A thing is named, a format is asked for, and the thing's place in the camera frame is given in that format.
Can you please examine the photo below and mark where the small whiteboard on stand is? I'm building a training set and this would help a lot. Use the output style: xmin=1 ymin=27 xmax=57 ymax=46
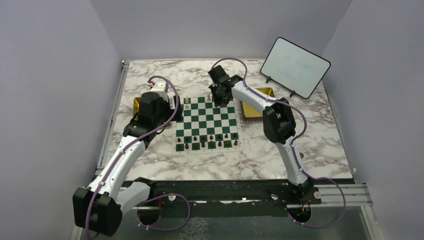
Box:
xmin=260 ymin=37 xmax=331 ymax=99

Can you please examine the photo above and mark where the green white chess board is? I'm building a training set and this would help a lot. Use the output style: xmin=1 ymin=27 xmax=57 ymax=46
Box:
xmin=172 ymin=95 xmax=245 ymax=156

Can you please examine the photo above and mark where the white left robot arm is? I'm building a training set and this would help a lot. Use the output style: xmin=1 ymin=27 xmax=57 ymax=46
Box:
xmin=72 ymin=91 xmax=183 ymax=237

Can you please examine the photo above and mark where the gold metal tin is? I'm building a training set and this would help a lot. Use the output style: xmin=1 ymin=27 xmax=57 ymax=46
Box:
xmin=132 ymin=96 xmax=141 ymax=121
xmin=239 ymin=87 xmax=276 ymax=123

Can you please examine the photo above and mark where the left gold metal tin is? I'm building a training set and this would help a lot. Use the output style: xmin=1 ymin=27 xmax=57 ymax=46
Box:
xmin=132 ymin=96 xmax=141 ymax=121

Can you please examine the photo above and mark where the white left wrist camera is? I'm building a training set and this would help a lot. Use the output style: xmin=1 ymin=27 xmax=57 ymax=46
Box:
xmin=149 ymin=80 xmax=169 ymax=102

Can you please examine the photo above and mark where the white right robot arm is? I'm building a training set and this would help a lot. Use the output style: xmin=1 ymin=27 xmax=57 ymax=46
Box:
xmin=208 ymin=65 xmax=314 ymax=204

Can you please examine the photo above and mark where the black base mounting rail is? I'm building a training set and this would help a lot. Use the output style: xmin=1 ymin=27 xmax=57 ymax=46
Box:
xmin=133 ymin=177 xmax=322 ymax=218

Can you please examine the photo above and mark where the right gold metal tin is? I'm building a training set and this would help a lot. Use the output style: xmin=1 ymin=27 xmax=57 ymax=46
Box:
xmin=239 ymin=87 xmax=276 ymax=123

